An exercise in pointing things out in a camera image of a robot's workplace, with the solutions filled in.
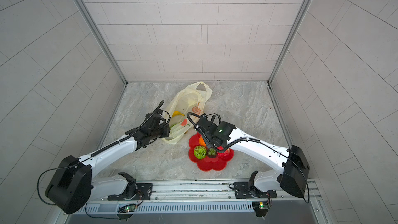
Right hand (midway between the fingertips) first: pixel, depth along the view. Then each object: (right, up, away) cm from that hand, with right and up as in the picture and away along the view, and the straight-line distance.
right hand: (211, 137), depth 78 cm
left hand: (-21, +3, +9) cm, 24 cm away
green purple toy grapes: (0, -8, +1) cm, 8 cm away
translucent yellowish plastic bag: (-13, +18, +27) cm, 35 cm away
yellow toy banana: (-21, +10, +19) cm, 30 cm away
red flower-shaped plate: (+3, -14, +2) cm, 15 cm away
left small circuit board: (-36, -26, -13) cm, 46 cm away
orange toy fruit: (-5, -4, +5) cm, 8 cm away
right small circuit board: (+22, -29, -10) cm, 37 cm away
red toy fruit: (+6, -8, -1) cm, 10 cm away
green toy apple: (-6, -7, 0) cm, 9 cm away
